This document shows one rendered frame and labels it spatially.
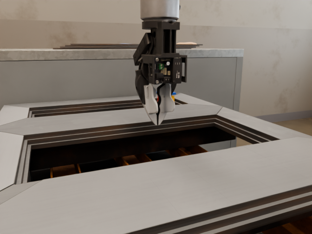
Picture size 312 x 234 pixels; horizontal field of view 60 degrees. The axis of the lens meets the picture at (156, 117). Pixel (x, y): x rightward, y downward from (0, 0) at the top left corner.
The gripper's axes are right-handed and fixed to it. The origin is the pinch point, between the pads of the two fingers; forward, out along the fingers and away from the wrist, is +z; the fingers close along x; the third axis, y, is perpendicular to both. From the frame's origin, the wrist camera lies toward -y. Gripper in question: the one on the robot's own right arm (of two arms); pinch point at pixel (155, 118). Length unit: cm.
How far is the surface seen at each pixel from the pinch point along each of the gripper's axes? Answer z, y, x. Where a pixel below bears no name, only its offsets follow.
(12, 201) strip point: 5.7, 14.7, -27.7
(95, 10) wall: -50, -236, 31
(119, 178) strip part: 5.7, 13.7, -12.1
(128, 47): -15, -73, 16
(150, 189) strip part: 5.7, 18.8, -8.5
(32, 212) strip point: 5.7, 18.6, -25.0
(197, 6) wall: -60, -235, 147
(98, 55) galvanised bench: -12, -63, 0
